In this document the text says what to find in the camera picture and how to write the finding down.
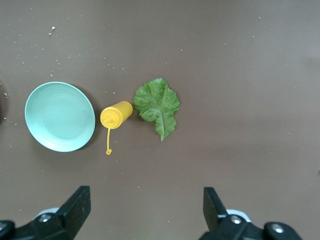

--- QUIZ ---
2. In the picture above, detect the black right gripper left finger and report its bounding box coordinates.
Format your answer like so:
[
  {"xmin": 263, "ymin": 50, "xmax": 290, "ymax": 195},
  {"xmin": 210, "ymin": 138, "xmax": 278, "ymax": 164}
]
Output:
[{"xmin": 0, "ymin": 185, "xmax": 91, "ymax": 240}]

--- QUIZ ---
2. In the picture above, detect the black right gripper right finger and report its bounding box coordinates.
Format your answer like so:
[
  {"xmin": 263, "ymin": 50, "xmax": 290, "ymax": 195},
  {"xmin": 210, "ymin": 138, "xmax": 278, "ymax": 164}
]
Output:
[{"xmin": 201, "ymin": 186, "xmax": 303, "ymax": 240}]

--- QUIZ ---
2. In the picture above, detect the yellow squeeze bottle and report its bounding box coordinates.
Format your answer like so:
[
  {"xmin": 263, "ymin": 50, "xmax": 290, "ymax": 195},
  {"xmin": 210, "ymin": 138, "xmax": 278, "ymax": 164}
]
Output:
[{"xmin": 99, "ymin": 100, "xmax": 134, "ymax": 156}]

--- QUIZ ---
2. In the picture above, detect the green lettuce leaf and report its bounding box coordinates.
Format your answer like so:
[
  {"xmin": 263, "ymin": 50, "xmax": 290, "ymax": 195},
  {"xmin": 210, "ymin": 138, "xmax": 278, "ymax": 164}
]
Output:
[{"xmin": 132, "ymin": 77, "xmax": 180, "ymax": 142}]

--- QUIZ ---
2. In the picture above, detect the mint green plate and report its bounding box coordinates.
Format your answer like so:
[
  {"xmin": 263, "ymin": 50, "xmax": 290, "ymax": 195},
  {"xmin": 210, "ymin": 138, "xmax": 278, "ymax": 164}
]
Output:
[{"xmin": 24, "ymin": 81, "xmax": 96, "ymax": 153}]

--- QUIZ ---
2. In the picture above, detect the brown tablecloth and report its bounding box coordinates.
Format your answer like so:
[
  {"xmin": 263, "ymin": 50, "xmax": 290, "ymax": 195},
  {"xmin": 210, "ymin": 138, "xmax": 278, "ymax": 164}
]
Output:
[{"xmin": 0, "ymin": 0, "xmax": 320, "ymax": 240}]

